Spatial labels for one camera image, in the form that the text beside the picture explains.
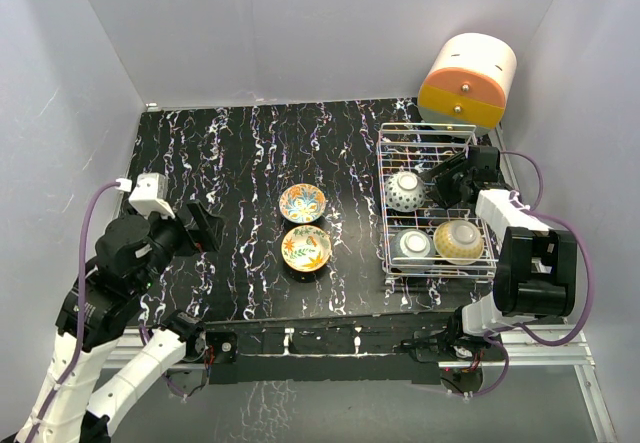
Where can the orange green leaf bowl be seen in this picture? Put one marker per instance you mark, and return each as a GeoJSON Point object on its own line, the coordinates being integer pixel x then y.
{"type": "Point", "coordinates": [306, 248]}

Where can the blue patterned bowl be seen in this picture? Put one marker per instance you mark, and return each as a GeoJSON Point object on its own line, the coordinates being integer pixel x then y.
{"type": "Point", "coordinates": [404, 192]}

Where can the orange blue floral bowl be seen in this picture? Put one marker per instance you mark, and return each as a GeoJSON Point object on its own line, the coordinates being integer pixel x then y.
{"type": "Point", "coordinates": [302, 203]}

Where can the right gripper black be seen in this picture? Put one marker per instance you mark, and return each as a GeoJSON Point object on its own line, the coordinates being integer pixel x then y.
{"type": "Point", "coordinates": [441, 174]}

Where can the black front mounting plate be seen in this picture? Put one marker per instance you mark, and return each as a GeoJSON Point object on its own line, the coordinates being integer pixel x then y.
{"type": "Point", "coordinates": [320, 358]}

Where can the yellow dotted bowl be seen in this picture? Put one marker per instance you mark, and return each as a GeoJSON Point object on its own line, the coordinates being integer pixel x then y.
{"type": "Point", "coordinates": [459, 242]}

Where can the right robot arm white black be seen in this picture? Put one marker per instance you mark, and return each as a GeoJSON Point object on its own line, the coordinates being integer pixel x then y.
{"type": "Point", "coordinates": [536, 269]}

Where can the aluminium frame rail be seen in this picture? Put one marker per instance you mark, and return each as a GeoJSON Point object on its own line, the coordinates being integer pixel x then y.
{"type": "Point", "coordinates": [517, 346]}

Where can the pink yellow drawer cabinet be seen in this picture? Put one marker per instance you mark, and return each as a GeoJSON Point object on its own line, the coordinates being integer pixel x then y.
{"type": "Point", "coordinates": [469, 82]}

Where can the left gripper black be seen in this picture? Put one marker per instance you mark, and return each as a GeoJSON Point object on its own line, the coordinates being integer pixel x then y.
{"type": "Point", "coordinates": [208, 234]}

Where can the red rimmed grey bowl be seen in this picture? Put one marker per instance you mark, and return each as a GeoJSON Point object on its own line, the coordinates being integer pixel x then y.
{"type": "Point", "coordinates": [411, 246]}

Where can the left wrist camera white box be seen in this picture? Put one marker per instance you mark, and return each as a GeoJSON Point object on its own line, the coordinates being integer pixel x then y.
{"type": "Point", "coordinates": [149, 196]}

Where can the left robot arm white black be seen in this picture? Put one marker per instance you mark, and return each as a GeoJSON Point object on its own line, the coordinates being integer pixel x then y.
{"type": "Point", "coordinates": [133, 252]}

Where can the white wire dish rack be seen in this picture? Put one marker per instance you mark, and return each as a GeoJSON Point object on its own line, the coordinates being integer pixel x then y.
{"type": "Point", "coordinates": [418, 148]}

